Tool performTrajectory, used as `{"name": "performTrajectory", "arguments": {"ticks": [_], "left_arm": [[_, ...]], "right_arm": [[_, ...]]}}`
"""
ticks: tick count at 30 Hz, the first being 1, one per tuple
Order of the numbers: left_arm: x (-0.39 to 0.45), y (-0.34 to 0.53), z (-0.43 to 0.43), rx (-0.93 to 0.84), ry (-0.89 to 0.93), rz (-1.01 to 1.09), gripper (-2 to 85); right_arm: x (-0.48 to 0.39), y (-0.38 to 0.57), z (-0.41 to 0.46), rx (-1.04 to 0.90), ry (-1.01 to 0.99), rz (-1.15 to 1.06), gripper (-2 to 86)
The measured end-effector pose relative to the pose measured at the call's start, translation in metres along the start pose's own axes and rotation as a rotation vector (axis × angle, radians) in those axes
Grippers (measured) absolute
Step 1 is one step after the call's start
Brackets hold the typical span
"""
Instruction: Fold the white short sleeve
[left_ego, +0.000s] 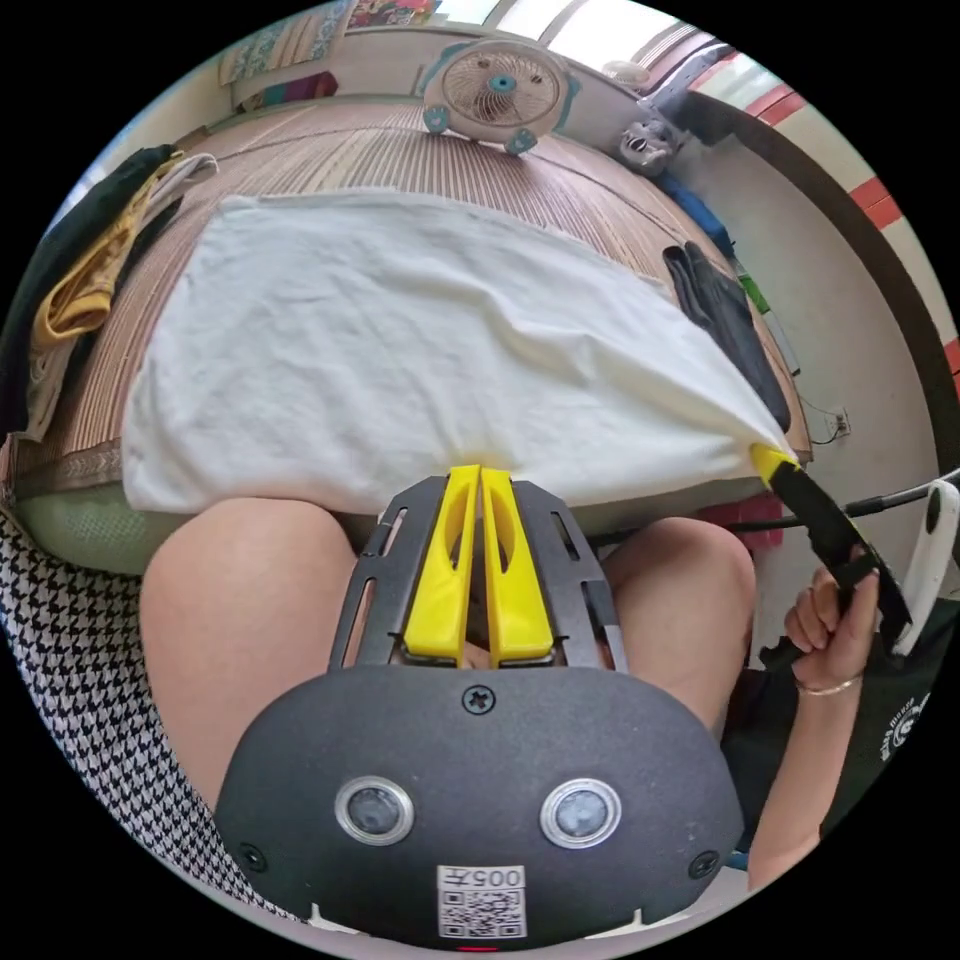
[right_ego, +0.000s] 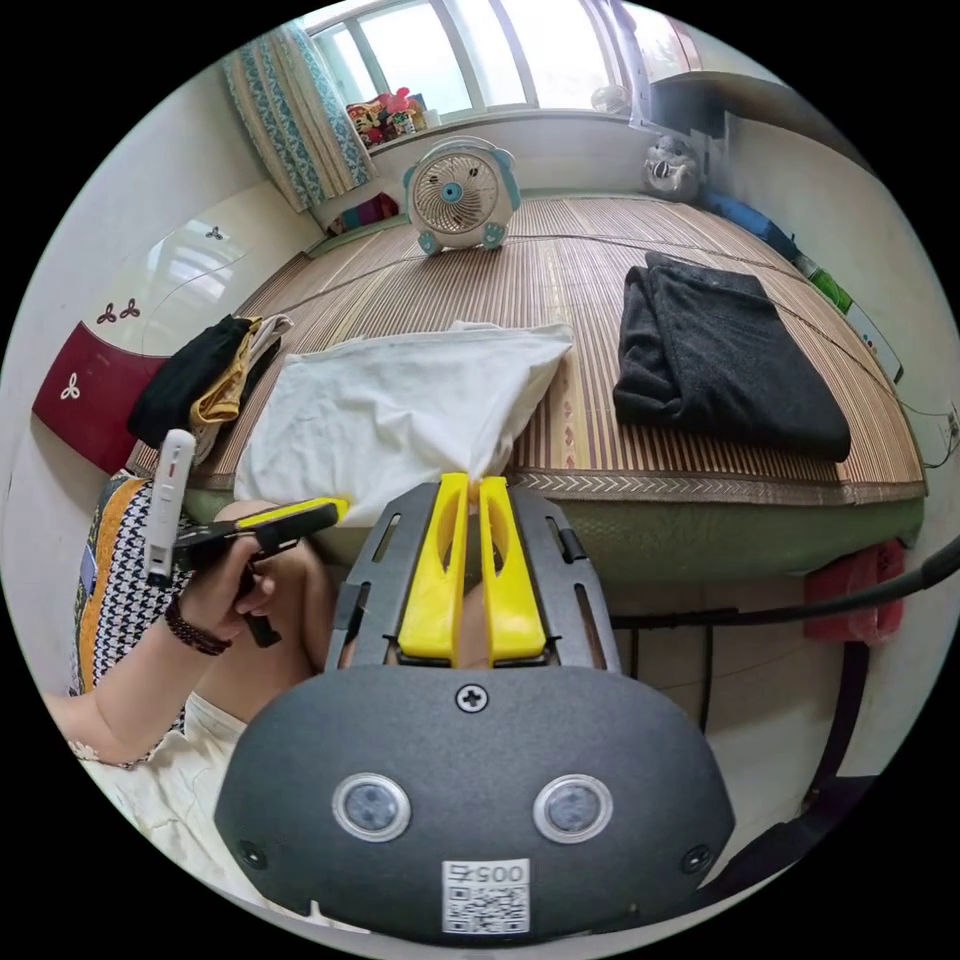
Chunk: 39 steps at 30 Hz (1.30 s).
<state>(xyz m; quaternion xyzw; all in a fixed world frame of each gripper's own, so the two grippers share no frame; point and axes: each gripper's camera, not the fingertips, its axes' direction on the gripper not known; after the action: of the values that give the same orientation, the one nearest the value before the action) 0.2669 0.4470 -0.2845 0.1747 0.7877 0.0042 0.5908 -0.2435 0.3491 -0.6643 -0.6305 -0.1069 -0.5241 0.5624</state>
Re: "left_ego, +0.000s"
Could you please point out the person's right forearm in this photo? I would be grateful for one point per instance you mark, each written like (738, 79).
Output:
(802, 772)

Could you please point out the bed with woven mat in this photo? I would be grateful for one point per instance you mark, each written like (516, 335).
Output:
(375, 150)

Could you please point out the houndstooth cloth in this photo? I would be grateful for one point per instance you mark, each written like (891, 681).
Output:
(90, 712)

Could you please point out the teal and white fan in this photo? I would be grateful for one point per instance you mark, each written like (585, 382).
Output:
(499, 86)

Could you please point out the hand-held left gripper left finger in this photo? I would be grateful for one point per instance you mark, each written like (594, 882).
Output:
(442, 570)

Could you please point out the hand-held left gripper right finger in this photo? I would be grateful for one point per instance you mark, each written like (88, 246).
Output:
(514, 577)

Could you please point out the white short sleeve shirt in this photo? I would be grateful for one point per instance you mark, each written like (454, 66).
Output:
(412, 337)

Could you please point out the grey plush toy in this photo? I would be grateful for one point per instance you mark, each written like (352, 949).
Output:
(649, 146)

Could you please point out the white wall socket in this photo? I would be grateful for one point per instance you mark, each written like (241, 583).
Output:
(836, 424)

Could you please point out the window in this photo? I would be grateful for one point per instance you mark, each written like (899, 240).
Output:
(570, 19)

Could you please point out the folded black garment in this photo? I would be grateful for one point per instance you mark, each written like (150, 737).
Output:
(724, 322)

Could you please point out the pile of clothes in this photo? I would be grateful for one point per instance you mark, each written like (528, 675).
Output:
(75, 247)

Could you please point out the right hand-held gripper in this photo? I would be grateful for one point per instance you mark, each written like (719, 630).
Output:
(832, 532)

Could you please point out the red and cream cupboard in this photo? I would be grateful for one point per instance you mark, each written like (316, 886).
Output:
(874, 196)

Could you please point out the person's right hand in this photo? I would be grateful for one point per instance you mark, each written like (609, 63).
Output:
(832, 645)

